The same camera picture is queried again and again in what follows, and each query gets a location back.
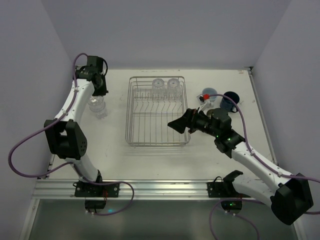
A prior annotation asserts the aluminium front rail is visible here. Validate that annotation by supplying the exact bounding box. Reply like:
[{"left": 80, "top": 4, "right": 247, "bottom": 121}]
[{"left": 32, "top": 177, "right": 276, "bottom": 201}]

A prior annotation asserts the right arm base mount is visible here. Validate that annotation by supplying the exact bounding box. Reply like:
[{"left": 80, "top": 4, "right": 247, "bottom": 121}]
[{"left": 206, "top": 170, "right": 250, "bottom": 198}]

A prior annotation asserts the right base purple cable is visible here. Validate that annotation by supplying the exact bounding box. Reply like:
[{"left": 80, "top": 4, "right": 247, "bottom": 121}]
[{"left": 208, "top": 198, "right": 268, "bottom": 240}]

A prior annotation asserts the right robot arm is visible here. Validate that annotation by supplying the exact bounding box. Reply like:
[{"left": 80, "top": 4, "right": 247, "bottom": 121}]
[{"left": 167, "top": 108, "right": 314, "bottom": 225}]

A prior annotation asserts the left controller box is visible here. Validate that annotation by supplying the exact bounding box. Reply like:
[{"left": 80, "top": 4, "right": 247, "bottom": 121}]
[{"left": 84, "top": 200, "right": 107, "bottom": 212}]

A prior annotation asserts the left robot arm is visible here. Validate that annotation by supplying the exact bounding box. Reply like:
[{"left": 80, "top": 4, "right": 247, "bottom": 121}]
[{"left": 44, "top": 55, "right": 109, "bottom": 185}]

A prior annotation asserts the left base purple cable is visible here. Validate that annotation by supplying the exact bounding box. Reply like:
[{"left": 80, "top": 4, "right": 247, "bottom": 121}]
[{"left": 86, "top": 181, "right": 136, "bottom": 217}]

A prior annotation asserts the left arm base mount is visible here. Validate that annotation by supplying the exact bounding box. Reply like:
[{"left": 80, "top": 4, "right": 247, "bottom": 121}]
[{"left": 72, "top": 180, "right": 120, "bottom": 198}]

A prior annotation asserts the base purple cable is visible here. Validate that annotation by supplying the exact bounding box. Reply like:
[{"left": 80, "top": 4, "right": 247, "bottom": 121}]
[
  {"left": 86, "top": 181, "right": 136, "bottom": 217},
  {"left": 208, "top": 198, "right": 268, "bottom": 240}
]

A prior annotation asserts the dark blue ceramic mug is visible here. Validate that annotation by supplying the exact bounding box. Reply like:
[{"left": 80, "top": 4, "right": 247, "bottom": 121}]
[{"left": 219, "top": 91, "right": 240, "bottom": 113}]

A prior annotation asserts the right controller box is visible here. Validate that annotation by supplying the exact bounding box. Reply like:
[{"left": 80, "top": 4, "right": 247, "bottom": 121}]
[{"left": 220, "top": 200, "right": 243, "bottom": 215}]

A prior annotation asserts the controller box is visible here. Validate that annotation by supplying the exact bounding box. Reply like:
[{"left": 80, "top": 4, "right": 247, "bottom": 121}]
[
  {"left": 220, "top": 200, "right": 243, "bottom": 215},
  {"left": 84, "top": 200, "right": 107, "bottom": 212}
]

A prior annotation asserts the beige brown cup back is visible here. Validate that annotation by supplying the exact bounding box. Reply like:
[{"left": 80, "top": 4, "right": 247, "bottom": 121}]
[{"left": 206, "top": 109, "right": 214, "bottom": 118}]

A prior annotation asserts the clear glass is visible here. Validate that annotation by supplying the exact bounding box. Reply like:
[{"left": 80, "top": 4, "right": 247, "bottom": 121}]
[
  {"left": 167, "top": 78, "right": 181, "bottom": 99},
  {"left": 88, "top": 96, "right": 104, "bottom": 106},
  {"left": 94, "top": 108, "right": 108, "bottom": 120},
  {"left": 89, "top": 101, "right": 106, "bottom": 113},
  {"left": 151, "top": 78, "right": 166, "bottom": 98}
]

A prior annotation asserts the metal wire dish rack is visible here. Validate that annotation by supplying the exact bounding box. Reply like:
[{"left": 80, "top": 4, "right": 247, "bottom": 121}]
[{"left": 125, "top": 76, "right": 191, "bottom": 147}]

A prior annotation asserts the light grey footed cup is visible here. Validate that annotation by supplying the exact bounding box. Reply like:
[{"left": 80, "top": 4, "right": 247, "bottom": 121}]
[{"left": 202, "top": 87, "right": 217, "bottom": 102}]

